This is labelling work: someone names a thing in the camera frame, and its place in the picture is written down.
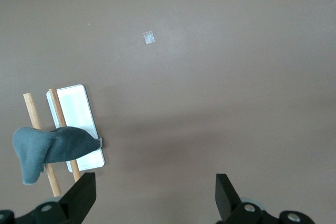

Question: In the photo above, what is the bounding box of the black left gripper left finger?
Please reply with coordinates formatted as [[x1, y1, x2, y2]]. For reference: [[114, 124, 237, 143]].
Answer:
[[15, 172, 97, 224]]

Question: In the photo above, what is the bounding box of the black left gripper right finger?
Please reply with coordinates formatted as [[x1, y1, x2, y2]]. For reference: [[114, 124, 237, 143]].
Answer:
[[215, 173, 314, 224]]

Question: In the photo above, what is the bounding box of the grey cloth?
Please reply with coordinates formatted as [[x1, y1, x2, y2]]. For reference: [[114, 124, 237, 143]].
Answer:
[[12, 126, 103, 185]]

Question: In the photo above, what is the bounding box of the white rectangular tray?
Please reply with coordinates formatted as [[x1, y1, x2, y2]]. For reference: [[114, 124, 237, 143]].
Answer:
[[46, 84, 106, 174]]

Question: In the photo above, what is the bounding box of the wooden dowel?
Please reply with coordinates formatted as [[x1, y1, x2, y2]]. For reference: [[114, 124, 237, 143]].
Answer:
[[49, 88, 81, 183], [23, 92, 62, 198]]

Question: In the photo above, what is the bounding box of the brown table cover sheet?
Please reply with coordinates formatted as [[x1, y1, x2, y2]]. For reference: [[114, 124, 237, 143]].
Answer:
[[0, 0, 336, 224]]

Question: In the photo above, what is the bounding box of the clear tape piece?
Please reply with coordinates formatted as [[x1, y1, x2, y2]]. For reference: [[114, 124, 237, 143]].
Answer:
[[143, 30, 155, 45]]

